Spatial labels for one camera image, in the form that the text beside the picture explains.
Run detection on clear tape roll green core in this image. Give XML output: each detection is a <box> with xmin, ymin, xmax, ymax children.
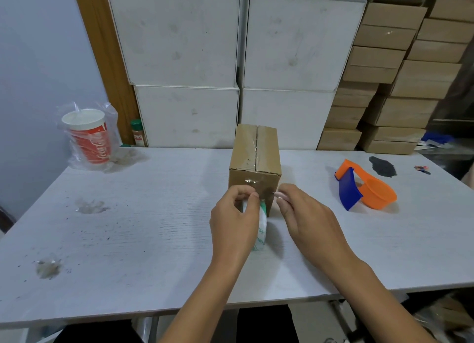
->
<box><xmin>242</xmin><ymin>200</ymin><xmax>268</xmax><ymax>252</ymax></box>

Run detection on brown wooden door frame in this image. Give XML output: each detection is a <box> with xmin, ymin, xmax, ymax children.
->
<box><xmin>71</xmin><ymin>0</ymin><xmax>141</xmax><ymax>146</ymax></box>

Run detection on stack of large white boxes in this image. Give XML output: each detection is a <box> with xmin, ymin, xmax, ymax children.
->
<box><xmin>104</xmin><ymin>0</ymin><xmax>374</xmax><ymax>150</ymax></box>

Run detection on person's right forearm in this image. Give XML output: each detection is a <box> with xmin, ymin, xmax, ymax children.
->
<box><xmin>322</xmin><ymin>258</ymin><xmax>439</xmax><ymax>343</ymax></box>

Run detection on red cup with white lid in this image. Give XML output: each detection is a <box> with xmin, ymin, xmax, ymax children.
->
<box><xmin>61</xmin><ymin>109</ymin><xmax>112</xmax><ymax>165</ymax></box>

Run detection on orange and blue tape dispenser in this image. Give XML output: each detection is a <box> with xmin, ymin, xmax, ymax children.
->
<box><xmin>335</xmin><ymin>159</ymin><xmax>398</xmax><ymax>211</ymax></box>

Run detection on dark grey flat scrap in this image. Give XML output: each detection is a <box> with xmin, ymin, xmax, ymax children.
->
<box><xmin>369</xmin><ymin>156</ymin><xmax>397</xmax><ymax>178</ymax></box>

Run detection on clear plastic bag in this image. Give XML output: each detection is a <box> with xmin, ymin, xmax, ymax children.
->
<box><xmin>56</xmin><ymin>101</ymin><xmax>138</xmax><ymax>173</ymax></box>

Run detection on person's left forearm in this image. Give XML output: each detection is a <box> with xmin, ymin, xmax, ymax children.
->
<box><xmin>158</xmin><ymin>256</ymin><xmax>253</xmax><ymax>343</ymax></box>

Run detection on person's black trousers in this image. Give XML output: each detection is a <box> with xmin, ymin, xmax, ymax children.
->
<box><xmin>54</xmin><ymin>304</ymin><xmax>300</xmax><ymax>343</ymax></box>

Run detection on stack of flat brown cartons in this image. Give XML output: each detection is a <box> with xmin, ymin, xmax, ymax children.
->
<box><xmin>317</xmin><ymin>0</ymin><xmax>474</xmax><ymax>155</ymax></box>

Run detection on spice bottle with green cap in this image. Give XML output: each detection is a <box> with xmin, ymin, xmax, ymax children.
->
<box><xmin>130</xmin><ymin>119</ymin><xmax>146</xmax><ymax>148</ymax></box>

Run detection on metal table leg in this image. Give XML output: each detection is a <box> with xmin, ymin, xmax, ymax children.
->
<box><xmin>329</xmin><ymin>299</ymin><xmax>358</xmax><ymax>343</ymax></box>
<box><xmin>135</xmin><ymin>316</ymin><xmax>160</xmax><ymax>343</ymax></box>

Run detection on small brown cardboard box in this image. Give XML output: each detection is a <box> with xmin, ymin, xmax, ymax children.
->
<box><xmin>228</xmin><ymin>123</ymin><xmax>282</xmax><ymax>218</ymax></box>

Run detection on crumpled clear tape scrap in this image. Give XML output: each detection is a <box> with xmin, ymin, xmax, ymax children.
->
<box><xmin>36</xmin><ymin>258</ymin><xmax>62</xmax><ymax>280</ymax></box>
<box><xmin>75</xmin><ymin>200</ymin><xmax>110</xmax><ymax>214</ymax></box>

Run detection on person's left hand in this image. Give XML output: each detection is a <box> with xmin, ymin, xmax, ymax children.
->
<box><xmin>210</xmin><ymin>185</ymin><xmax>261</xmax><ymax>268</ymax></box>

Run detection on person's right hand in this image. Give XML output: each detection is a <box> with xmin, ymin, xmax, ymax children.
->
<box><xmin>273</xmin><ymin>183</ymin><xmax>358</xmax><ymax>277</ymax></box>

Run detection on blue and white packet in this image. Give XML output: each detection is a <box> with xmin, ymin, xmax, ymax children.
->
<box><xmin>418</xmin><ymin>131</ymin><xmax>455</xmax><ymax>149</ymax></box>

